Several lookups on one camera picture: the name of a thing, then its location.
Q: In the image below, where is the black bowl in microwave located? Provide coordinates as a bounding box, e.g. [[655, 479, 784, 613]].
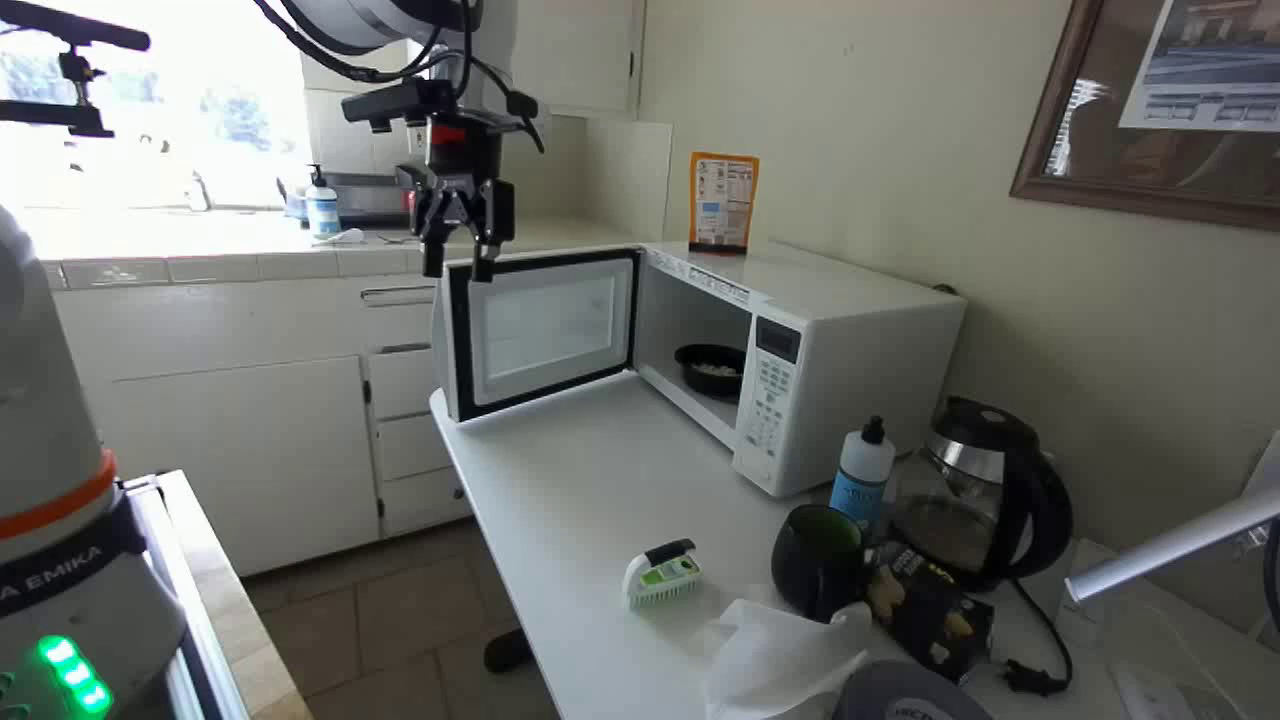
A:
[[677, 342, 746, 400]]

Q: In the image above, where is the white microwave oven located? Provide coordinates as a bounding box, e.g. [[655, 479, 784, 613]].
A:
[[638, 245, 966, 500]]

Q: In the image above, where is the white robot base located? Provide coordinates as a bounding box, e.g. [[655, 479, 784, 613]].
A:
[[0, 209, 184, 720]]

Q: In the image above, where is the soap dispenser bottle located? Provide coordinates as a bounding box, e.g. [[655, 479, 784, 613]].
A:
[[308, 167, 341, 241]]

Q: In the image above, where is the white blue squeeze bottle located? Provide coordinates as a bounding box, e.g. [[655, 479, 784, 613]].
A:
[[828, 415, 898, 530]]

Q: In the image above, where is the black yellow box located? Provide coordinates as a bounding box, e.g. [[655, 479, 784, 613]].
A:
[[864, 543, 994, 679]]

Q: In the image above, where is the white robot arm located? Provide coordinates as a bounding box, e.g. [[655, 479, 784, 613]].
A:
[[253, 0, 541, 283]]

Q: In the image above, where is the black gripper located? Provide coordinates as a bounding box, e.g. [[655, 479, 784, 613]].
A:
[[413, 115, 517, 283]]

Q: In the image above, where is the black table foot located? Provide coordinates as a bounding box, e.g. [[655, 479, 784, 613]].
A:
[[486, 626, 534, 673]]

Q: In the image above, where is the black kettle power cord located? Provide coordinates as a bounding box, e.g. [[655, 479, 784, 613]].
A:
[[996, 573, 1082, 699]]

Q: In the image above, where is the wooden framed picture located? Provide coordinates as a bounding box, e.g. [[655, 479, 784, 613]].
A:
[[1012, 0, 1280, 233]]

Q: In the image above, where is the black round object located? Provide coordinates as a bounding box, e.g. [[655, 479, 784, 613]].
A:
[[774, 504, 868, 620]]

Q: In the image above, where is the grey tape roll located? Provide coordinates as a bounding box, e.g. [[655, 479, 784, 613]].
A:
[[833, 660, 994, 720]]

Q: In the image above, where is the white bar at right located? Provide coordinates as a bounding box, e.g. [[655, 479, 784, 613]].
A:
[[1066, 486, 1280, 605]]

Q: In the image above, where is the black camera on stand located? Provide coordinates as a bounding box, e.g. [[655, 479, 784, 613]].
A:
[[0, 0, 151, 136]]

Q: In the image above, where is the white plastic bag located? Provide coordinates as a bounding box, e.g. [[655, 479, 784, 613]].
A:
[[701, 601, 872, 720]]

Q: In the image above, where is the white kitchen counter cabinet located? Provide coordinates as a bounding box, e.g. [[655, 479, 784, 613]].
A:
[[24, 204, 644, 581]]

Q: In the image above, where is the white microwave door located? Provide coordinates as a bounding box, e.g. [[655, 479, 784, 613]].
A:
[[439, 249, 642, 425]]

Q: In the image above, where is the black glass electric kettle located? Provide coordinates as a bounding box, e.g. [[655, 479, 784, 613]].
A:
[[887, 394, 1073, 593]]

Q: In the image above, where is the white upper wall cabinet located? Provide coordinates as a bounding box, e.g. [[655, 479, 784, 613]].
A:
[[476, 0, 644, 115]]

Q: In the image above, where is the orange framed card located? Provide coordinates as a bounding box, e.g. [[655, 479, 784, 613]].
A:
[[689, 151, 762, 254]]

